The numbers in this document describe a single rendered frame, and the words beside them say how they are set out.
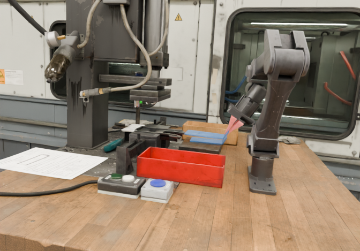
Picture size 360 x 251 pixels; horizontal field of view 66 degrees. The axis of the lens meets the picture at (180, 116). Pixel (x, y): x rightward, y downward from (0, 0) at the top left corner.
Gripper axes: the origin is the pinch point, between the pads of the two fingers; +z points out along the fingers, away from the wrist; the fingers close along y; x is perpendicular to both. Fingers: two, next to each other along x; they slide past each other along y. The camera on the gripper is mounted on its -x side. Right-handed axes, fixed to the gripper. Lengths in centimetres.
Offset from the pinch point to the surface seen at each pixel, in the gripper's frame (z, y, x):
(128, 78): 5.0, 40.0, 2.3
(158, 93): 1.5, 26.5, 8.5
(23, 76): 66, 129, -71
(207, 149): 10.8, 1.5, -6.9
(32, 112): 82, 109, -69
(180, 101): 13, 28, -64
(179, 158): 13.7, 8.2, 12.5
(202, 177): 10.0, -0.3, 24.0
